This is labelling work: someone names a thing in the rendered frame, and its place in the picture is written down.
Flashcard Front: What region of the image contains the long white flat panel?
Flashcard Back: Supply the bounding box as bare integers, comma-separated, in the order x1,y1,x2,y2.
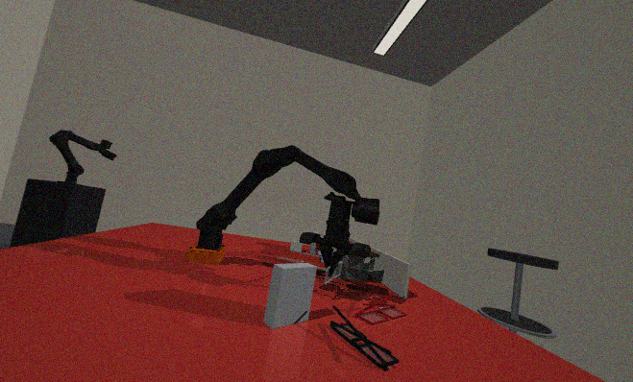
368,247,411,299

